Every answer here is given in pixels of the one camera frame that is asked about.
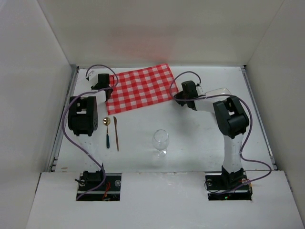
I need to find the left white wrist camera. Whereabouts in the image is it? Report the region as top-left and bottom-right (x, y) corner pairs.
(86, 73), (98, 83)

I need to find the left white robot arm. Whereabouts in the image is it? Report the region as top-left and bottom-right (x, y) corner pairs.
(65, 73), (113, 170)

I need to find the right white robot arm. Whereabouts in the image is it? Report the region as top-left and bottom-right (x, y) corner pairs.
(174, 81), (250, 174)

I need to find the red white checkered cloth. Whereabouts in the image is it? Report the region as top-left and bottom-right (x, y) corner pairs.
(106, 64), (179, 115)

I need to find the clear wine glass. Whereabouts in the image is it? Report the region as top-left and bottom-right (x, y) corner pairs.
(152, 129), (170, 157)

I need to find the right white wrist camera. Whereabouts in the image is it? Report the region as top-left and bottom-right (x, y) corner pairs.
(196, 83), (205, 96)

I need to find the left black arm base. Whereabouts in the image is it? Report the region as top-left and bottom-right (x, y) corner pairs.
(75, 171), (122, 202)

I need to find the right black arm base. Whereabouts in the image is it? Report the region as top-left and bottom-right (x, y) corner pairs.
(204, 167), (253, 201)

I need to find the brown wooden knife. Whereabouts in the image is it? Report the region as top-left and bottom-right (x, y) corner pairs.
(113, 116), (119, 151)

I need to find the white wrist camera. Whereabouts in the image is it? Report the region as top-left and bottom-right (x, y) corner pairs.
(196, 83), (205, 96)
(86, 73), (98, 83)

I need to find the gold spoon teal handle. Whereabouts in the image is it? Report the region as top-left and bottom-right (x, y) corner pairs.
(103, 117), (111, 149)

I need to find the white rectangular plate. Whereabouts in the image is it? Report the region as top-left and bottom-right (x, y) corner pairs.
(204, 88), (231, 97)

